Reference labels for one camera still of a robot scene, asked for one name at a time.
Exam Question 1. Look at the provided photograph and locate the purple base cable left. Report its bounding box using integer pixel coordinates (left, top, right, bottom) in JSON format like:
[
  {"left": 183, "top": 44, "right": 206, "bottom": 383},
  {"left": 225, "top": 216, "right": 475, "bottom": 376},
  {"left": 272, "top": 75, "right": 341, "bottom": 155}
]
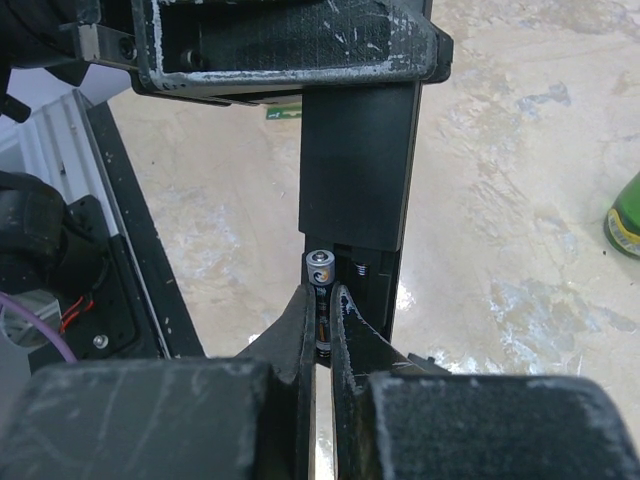
[{"left": 0, "top": 290, "right": 79, "bottom": 365}]

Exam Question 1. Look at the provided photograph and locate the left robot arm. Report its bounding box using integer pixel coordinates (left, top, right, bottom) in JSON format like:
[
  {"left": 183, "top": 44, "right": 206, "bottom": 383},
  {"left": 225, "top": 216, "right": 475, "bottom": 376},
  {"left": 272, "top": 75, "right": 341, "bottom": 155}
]
[{"left": 1, "top": 1, "right": 454, "bottom": 106}]

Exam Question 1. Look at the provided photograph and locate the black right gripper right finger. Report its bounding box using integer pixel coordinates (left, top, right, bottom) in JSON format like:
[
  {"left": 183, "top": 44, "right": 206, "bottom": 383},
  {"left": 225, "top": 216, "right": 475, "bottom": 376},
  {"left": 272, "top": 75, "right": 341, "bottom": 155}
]
[{"left": 331, "top": 285, "right": 639, "bottom": 479}]

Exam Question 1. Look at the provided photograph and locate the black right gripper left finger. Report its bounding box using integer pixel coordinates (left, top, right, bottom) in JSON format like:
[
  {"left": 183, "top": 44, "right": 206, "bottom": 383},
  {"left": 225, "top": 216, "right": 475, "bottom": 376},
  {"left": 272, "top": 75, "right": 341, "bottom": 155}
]
[{"left": 1, "top": 286, "right": 315, "bottom": 479}]

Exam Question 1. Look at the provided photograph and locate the black battery cover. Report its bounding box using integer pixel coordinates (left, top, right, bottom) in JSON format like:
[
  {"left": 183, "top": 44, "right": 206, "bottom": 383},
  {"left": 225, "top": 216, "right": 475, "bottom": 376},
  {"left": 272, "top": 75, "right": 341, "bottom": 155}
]
[{"left": 407, "top": 353, "right": 451, "bottom": 375}]

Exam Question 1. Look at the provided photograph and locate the green glass bottle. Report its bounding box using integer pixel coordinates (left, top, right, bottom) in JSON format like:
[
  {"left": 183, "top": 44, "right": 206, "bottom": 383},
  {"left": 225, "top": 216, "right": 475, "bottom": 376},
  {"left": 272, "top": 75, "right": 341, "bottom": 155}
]
[{"left": 603, "top": 173, "right": 640, "bottom": 259}]

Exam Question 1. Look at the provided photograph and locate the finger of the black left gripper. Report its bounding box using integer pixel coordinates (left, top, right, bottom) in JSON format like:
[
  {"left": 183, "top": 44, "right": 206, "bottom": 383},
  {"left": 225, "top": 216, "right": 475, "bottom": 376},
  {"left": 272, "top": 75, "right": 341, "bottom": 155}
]
[{"left": 132, "top": 1, "right": 454, "bottom": 105}]

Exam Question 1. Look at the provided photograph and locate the black remote control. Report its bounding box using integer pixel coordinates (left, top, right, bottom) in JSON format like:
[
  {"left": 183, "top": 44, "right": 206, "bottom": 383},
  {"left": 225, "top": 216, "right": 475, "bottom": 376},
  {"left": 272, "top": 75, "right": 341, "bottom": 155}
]
[{"left": 299, "top": 82, "right": 422, "bottom": 338}]

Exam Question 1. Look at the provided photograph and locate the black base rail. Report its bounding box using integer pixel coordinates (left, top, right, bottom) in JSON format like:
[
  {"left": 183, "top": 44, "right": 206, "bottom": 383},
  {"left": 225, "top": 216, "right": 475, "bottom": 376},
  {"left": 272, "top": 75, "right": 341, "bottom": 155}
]
[{"left": 24, "top": 94, "right": 206, "bottom": 361}]

